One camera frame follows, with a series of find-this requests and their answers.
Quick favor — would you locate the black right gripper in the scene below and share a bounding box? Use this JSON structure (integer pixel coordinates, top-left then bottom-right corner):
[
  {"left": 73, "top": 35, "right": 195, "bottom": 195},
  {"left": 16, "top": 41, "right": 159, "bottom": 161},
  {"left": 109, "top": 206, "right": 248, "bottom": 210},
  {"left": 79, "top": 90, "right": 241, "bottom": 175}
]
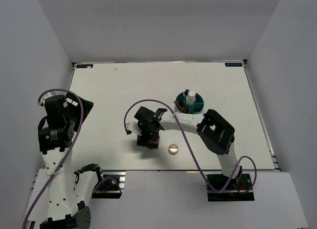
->
[{"left": 137, "top": 122, "right": 159, "bottom": 149}]

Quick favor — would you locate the round beige eyeshadow compact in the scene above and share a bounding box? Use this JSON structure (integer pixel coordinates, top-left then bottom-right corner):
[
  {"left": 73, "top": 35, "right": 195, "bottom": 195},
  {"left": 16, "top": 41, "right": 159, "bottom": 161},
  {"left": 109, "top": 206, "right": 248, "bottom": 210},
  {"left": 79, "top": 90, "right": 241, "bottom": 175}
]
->
[{"left": 168, "top": 144, "right": 178, "bottom": 155}]

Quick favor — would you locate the square eyeshadow palette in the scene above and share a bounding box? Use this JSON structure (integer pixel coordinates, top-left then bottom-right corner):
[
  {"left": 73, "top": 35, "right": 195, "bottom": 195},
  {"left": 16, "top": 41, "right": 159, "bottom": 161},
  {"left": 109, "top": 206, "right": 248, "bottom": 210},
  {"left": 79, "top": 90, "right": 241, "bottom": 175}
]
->
[{"left": 146, "top": 140, "right": 159, "bottom": 148}]

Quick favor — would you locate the red lip gloss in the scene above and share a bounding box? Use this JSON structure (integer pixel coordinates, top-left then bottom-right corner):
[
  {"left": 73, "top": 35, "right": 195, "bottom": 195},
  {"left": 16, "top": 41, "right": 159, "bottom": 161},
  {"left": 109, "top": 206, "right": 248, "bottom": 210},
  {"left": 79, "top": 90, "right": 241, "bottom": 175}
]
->
[{"left": 174, "top": 101, "right": 186, "bottom": 113}]

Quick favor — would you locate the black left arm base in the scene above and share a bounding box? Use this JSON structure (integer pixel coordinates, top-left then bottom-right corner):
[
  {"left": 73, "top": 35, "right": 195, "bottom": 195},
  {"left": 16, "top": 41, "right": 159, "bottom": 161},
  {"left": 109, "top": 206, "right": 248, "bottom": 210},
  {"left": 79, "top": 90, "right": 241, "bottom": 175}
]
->
[{"left": 92, "top": 171, "right": 126, "bottom": 199}]

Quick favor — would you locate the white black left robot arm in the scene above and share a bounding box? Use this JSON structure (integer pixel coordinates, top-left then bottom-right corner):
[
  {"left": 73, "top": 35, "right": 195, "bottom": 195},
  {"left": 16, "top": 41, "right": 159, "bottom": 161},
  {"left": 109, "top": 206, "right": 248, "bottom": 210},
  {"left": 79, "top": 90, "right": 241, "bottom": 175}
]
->
[{"left": 38, "top": 93, "right": 105, "bottom": 229}]

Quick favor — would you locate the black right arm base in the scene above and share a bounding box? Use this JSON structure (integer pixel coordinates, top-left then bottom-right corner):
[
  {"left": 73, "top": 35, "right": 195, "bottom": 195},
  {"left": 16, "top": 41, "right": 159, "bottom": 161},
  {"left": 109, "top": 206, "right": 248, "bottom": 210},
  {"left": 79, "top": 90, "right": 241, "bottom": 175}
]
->
[{"left": 206, "top": 174, "right": 255, "bottom": 202}]

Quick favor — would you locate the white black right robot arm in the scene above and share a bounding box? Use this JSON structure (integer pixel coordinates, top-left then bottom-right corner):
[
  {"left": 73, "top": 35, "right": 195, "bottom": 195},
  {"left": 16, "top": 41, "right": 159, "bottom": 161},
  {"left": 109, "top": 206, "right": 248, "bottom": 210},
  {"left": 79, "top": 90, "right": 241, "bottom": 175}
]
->
[{"left": 128, "top": 106, "right": 242, "bottom": 189}]

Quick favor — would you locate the dark table logo sticker left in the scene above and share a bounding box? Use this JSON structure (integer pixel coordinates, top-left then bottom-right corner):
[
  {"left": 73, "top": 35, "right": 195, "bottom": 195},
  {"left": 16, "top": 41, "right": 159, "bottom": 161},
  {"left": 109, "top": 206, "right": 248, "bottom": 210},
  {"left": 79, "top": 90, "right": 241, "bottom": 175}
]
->
[{"left": 76, "top": 64, "right": 94, "bottom": 69}]

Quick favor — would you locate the dark table logo sticker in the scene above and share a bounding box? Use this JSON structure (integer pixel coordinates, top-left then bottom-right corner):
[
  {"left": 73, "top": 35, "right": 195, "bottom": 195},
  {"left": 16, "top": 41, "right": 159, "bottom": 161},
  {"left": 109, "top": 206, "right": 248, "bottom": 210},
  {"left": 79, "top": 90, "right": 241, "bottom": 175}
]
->
[
  {"left": 225, "top": 62, "right": 243, "bottom": 67},
  {"left": 76, "top": 64, "right": 94, "bottom": 69}
]

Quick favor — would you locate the teal round organizer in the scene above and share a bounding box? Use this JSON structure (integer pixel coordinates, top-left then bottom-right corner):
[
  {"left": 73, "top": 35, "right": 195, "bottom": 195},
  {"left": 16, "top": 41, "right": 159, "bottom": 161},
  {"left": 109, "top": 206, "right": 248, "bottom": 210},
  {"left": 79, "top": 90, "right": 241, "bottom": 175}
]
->
[{"left": 175, "top": 92, "right": 204, "bottom": 114}]

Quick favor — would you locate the dark table logo sticker right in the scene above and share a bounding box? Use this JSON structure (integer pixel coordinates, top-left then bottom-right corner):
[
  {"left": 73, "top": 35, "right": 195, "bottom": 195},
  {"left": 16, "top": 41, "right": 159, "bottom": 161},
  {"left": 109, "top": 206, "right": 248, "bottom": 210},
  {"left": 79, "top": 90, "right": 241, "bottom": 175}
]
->
[{"left": 225, "top": 62, "right": 243, "bottom": 67}]

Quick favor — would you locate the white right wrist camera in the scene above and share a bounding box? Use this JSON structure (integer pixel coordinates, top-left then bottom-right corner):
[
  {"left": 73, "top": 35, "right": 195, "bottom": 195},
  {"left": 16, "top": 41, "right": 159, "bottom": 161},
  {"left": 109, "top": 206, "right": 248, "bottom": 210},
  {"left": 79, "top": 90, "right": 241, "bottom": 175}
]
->
[{"left": 125, "top": 121, "right": 141, "bottom": 136}]

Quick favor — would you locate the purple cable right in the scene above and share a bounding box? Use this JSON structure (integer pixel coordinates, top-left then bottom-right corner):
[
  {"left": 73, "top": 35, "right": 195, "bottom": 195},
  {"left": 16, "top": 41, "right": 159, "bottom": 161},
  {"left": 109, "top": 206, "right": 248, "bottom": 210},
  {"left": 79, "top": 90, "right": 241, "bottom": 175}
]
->
[{"left": 123, "top": 99, "right": 258, "bottom": 194}]

